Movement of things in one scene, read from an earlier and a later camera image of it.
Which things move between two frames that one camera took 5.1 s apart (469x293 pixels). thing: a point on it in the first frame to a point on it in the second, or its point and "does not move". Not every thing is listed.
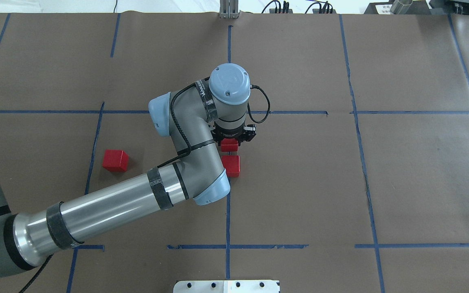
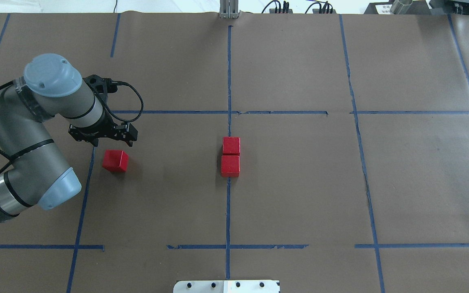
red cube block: x=231 y=163 does not move
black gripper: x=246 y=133 to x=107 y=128
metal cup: x=400 y=7 does not move
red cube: x=115 y=160 does not move
